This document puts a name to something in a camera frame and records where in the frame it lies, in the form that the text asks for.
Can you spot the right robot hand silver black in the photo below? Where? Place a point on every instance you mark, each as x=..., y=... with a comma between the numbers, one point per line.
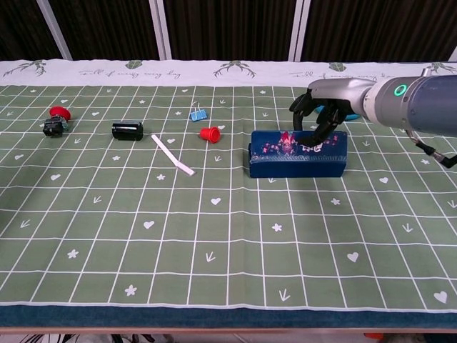
x=339, y=91

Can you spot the blue glasses case grey lining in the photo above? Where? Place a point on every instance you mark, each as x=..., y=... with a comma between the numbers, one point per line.
x=296, y=166

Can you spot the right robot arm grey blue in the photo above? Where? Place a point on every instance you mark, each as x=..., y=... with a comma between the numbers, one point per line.
x=421, y=103

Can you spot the small red push button cap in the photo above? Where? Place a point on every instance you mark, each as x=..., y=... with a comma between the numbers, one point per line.
x=210, y=134

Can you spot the blue binder clip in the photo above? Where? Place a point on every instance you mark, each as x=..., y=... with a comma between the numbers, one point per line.
x=199, y=115

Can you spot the white plastic strip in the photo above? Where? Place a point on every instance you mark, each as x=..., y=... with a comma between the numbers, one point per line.
x=166, y=150

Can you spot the green checkered tablecloth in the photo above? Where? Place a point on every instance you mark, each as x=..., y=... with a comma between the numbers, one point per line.
x=214, y=232

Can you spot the black cylindrical ferrite core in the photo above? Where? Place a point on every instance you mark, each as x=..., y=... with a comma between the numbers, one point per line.
x=126, y=131

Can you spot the dark teal table underlay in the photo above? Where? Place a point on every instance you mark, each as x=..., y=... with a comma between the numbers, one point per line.
x=214, y=316

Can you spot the red emergency stop button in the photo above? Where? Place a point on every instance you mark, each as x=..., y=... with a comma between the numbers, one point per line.
x=59, y=112

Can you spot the white partition post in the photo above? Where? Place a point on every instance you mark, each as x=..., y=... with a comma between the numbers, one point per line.
x=54, y=32
x=160, y=35
x=299, y=32
x=454, y=55

